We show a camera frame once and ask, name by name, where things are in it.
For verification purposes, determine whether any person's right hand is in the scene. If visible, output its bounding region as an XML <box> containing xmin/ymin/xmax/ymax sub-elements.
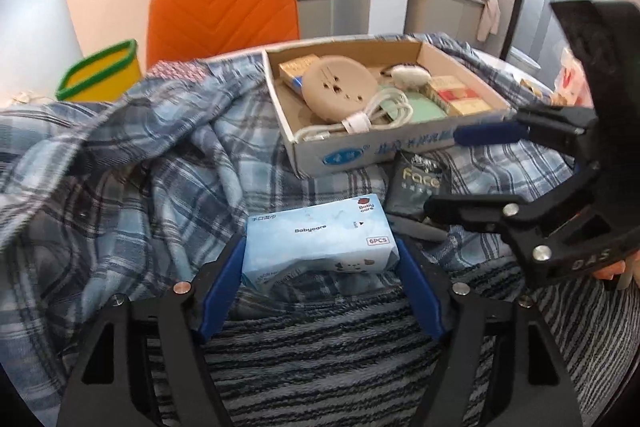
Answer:
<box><xmin>592</xmin><ymin>251</ymin><xmax>639</xmax><ymax>285</ymax></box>

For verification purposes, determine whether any cardboard tray box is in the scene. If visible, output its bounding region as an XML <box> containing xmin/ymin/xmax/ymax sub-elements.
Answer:
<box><xmin>262</xmin><ymin>34</ymin><xmax>512</xmax><ymax>178</ymax></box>

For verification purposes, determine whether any black face sachet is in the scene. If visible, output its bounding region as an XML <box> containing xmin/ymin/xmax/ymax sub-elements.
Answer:
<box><xmin>384</xmin><ymin>150</ymin><xmax>451</xmax><ymax>221</ymax></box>

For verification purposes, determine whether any yellow green-rimmed bin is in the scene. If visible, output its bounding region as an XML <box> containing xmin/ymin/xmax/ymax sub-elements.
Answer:
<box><xmin>55</xmin><ymin>39</ymin><xmax>142</xmax><ymax>102</ymax></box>

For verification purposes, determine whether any orange chair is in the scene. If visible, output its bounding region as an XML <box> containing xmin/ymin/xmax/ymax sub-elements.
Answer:
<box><xmin>145</xmin><ymin>0</ymin><xmax>300</xmax><ymax>67</ymax></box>

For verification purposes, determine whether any light blue tissue pack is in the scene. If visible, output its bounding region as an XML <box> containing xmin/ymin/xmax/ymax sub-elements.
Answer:
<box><xmin>242</xmin><ymin>194</ymin><xmax>399</xmax><ymax>291</ymax></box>

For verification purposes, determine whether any beige clothes pile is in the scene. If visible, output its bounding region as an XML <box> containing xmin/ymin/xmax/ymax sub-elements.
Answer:
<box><xmin>0</xmin><ymin>91</ymin><xmax>54</xmax><ymax>108</ymax></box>

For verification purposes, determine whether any white usb cable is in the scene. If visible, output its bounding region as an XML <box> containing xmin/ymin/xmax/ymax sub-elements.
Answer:
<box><xmin>293</xmin><ymin>86</ymin><xmax>416</xmax><ymax>143</ymax></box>

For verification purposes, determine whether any white cup with pink print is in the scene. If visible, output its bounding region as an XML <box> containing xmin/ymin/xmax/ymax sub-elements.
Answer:
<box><xmin>552</xmin><ymin>48</ymin><xmax>593</xmax><ymax>107</ymax></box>

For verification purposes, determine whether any red gold cigarette box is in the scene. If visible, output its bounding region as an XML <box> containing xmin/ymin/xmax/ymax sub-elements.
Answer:
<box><xmin>424</xmin><ymin>76</ymin><xmax>492</xmax><ymax>116</ymax></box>

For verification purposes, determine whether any small white round object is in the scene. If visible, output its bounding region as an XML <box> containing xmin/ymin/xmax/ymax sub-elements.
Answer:
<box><xmin>390</xmin><ymin>65</ymin><xmax>432</xmax><ymax>91</ymax></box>

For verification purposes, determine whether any bathroom vanity cabinet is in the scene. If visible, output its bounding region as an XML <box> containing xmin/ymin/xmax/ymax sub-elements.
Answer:
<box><xmin>405</xmin><ymin>0</ymin><xmax>485</xmax><ymax>46</ymax></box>

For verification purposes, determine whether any beige round perforated disc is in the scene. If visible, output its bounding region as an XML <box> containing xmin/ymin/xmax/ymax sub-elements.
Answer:
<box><xmin>302</xmin><ymin>55</ymin><xmax>378</xmax><ymax>124</ymax></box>

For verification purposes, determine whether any striped grey towel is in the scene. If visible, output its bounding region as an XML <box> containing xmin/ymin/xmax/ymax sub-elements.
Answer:
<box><xmin>201</xmin><ymin>273</ymin><xmax>639</xmax><ymax>426</ymax></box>

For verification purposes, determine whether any gold blue cigarette pack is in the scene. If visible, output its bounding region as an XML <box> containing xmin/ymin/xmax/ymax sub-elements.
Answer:
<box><xmin>279</xmin><ymin>54</ymin><xmax>319</xmax><ymax>95</ymax></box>

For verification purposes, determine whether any pink towel on vanity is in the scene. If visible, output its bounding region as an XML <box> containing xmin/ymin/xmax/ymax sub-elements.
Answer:
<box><xmin>476</xmin><ymin>0</ymin><xmax>501</xmax><ymax>42</ymax></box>

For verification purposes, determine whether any blue plaid shirt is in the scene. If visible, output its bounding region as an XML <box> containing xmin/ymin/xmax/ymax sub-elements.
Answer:
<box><xmin>0</xmin><ymin>31</ymin><xmax>576</xmax><ymax>413</ymax></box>

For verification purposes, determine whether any green card pack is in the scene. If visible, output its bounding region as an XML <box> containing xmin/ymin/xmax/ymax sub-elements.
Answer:
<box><xmin>381</xmin><ymin>91</ymin><xmax>447</xmax><ymax>124</ymax></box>

